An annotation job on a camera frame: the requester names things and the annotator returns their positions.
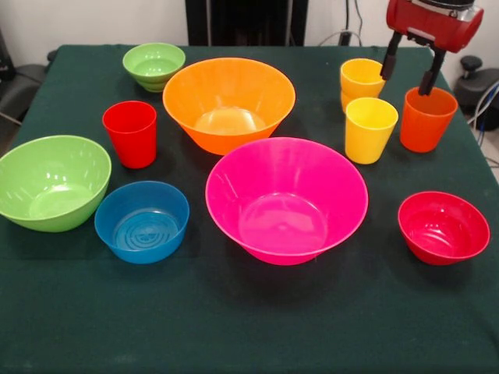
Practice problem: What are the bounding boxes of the black cabinet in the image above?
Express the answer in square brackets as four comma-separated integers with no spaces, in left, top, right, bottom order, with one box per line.
[186,0,309,47]

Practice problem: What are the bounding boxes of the blue and white cables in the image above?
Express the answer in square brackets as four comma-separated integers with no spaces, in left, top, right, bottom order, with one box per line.
[466,79,499,133]

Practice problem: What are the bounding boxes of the red cup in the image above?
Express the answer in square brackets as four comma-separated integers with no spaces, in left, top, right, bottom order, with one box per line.
[101,101,158,170]

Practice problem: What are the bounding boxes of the large pink bowl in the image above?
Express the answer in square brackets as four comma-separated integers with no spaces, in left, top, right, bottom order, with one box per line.
[205,136,370,266]

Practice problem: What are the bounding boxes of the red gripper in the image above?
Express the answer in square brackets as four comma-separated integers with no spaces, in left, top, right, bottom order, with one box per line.
[380,0,484,97]

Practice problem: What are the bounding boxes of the large orange bowl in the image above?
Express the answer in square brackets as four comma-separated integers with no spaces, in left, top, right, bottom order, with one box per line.
[162,57,296,156]

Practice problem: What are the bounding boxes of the black equipment base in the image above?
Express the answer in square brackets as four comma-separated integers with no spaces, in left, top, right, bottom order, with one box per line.
[454,55,499,116]

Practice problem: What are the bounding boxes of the dark green tablecloth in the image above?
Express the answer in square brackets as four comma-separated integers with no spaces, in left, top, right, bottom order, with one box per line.
[0,44,499,374]

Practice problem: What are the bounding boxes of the orange cup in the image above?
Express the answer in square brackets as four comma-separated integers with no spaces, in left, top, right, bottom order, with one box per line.
[399,86,458,153]

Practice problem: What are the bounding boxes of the small green bowl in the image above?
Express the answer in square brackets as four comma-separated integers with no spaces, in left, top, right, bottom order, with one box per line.
[122,42,186,94]

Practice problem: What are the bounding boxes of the large green bowl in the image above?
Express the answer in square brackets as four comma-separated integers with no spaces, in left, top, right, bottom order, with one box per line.
[0,135,112,234]

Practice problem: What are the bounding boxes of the blue bowl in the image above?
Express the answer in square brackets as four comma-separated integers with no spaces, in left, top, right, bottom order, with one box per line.
[94,180,191,265]

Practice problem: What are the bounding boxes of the black chair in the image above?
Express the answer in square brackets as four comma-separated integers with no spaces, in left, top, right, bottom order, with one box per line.
[0,26,58,125]

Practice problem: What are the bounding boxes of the red bowl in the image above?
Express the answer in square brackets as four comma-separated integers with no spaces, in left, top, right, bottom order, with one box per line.
[397,190,491,266]

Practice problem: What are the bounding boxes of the white cable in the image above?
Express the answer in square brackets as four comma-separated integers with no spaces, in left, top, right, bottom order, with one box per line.
[317,29,363,47]

